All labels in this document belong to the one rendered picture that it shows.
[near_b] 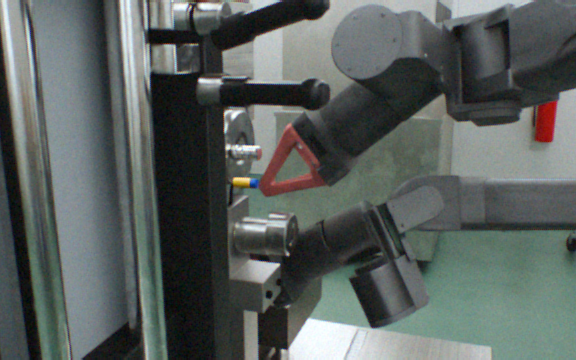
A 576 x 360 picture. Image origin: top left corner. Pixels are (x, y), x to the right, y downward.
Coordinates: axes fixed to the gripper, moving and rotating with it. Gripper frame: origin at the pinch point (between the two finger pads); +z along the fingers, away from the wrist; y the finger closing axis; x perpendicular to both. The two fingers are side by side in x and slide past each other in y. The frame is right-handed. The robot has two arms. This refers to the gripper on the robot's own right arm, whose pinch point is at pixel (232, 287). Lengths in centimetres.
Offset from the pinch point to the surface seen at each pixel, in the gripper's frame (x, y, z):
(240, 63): 35, 75, 15
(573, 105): -69, 444, -71
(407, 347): -23.9, 21.6, -8.0
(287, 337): -9.6, 4.0, -1.0
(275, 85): 14.3, -35.4, -29.8
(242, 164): 12.3, -5.8, -12.0
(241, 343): -3.1, -11.3, -5.2
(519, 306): -120, 236, 7
